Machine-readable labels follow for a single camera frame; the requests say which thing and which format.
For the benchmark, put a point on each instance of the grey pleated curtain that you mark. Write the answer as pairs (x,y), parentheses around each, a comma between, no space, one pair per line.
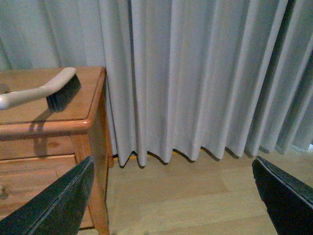
(181,74)

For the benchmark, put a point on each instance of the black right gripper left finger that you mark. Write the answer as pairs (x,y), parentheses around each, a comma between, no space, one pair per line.
(57,210)

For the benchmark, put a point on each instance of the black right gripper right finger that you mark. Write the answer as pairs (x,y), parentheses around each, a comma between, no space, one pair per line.
(289,201)

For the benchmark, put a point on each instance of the wooden nightstand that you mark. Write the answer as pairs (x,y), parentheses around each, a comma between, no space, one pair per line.
(37,147)

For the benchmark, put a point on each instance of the beige hand brush black bristles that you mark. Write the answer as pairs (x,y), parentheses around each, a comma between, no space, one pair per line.
(58,92)

